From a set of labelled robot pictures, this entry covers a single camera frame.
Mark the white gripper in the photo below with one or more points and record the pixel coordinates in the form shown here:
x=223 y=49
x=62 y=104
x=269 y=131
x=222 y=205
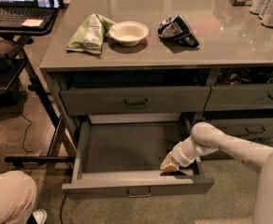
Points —
x=179 y=158

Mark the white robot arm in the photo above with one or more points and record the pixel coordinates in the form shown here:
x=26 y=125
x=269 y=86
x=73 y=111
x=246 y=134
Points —
x=206 y=139

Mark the grey drawer cabinet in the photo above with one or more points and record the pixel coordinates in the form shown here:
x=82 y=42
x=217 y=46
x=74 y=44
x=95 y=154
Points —
x=235 y=48

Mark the open laptop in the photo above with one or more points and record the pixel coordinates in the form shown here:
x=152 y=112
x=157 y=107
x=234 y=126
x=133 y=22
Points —
x=24 y=14

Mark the black chip bag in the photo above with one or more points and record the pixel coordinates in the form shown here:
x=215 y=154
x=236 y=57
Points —
x=177 y=29

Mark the white paper bowl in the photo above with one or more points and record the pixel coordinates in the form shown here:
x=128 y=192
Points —
x=128 y=33

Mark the white sneaker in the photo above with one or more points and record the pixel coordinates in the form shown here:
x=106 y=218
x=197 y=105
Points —
x=40 y=216

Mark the green chip bag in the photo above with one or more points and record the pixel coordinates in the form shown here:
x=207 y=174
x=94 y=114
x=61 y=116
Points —
x=89 y=37

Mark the person leg beige trousers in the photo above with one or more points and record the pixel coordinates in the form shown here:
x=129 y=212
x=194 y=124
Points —
x=17 y=197

